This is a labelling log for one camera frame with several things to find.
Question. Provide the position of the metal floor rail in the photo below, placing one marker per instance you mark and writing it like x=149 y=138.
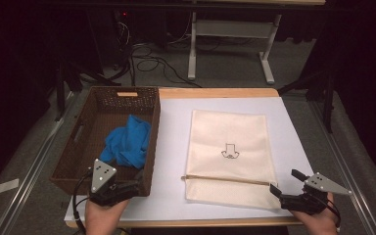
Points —
x=342 y=176
x=29 y=176

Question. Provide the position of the person's right hand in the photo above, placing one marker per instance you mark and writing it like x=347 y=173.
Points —
x=319 y=223

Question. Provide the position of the white table sheet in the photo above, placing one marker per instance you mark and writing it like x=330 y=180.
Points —
x=173 y=137

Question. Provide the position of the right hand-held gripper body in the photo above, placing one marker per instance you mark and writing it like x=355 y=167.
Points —
x=323 y=184

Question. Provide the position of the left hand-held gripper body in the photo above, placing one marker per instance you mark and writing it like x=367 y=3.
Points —
x=103 y=174

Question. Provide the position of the cream mesh laundry bag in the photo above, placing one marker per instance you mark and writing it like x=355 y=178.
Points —
x=228 y=137

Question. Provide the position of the person's left hand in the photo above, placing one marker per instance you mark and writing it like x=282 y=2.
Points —
x=103 y=218

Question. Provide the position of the black stand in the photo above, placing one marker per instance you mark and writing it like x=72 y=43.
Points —
x=329 y=98
x=60 y=88

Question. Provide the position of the brown wicker basket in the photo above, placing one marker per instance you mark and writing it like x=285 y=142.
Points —
x=111 y=143

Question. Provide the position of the white desk frame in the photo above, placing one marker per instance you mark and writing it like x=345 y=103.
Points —
x=231 y=27

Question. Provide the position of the white tape strip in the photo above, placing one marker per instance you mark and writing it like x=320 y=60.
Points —
x=6 y=186

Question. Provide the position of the blue cloth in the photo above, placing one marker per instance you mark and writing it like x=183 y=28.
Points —
x=127 y=143

